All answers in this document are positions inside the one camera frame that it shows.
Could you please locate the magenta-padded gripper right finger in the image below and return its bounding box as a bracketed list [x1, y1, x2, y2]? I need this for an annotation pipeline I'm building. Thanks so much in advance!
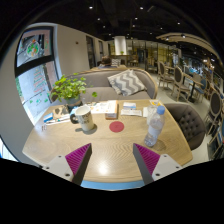
[132, 143, 184, 186]

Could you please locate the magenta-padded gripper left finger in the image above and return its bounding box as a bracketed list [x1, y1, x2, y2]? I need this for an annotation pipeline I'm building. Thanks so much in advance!
[42, 143, 93, 186]

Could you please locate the clear plastic bottle blue cap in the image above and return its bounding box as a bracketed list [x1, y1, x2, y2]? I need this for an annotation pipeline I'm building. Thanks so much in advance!
[143, 105, 166, 148]

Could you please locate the dark grey tufted armchair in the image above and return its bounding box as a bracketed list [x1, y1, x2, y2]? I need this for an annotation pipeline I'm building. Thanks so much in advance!
[163, 102, 207, 151]

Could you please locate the clear plastic cup with straw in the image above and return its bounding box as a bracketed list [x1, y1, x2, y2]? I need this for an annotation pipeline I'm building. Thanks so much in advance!
[146, 105, 159, 126]

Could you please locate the white mug with black print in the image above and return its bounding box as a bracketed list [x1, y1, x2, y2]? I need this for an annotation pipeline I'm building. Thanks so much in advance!
[69, 105, 96, 132]

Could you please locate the flat round red coaster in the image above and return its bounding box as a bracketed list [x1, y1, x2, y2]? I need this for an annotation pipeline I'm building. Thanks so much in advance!
[108, 120, 125, 133]

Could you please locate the yellow card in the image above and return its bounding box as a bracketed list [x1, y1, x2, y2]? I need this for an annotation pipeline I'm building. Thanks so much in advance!
[149, 99, 164, 107]

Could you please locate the blue and white leaflet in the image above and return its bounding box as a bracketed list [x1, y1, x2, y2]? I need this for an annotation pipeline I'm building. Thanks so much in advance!
[120, 101, 144, 118]

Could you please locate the cardboard tissue box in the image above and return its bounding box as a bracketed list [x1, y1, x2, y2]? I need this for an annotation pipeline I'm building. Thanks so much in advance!
[104, 99, 119, 120]

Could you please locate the green potted plant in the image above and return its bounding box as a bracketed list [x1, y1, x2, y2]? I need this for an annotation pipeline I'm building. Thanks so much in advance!
[49, 73, 98, 109]

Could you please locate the group of wooden dining chairs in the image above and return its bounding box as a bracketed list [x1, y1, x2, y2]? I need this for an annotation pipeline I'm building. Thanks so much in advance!
[156, 60, 224, 134]

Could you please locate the window with painted decorations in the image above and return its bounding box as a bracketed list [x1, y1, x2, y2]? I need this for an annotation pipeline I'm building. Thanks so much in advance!
[14, 26, 59, 124]

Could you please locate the grey white chevron cushion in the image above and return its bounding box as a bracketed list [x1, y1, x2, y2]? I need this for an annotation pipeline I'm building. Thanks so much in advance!
[106, 69, 148, 97]

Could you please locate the person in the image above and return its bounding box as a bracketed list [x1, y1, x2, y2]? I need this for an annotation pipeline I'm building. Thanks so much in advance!
[98, 55, 114, 70]

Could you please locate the group of ceiling spotlights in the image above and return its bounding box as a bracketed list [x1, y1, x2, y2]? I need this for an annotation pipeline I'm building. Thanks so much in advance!
[86, 3, 188, 39]

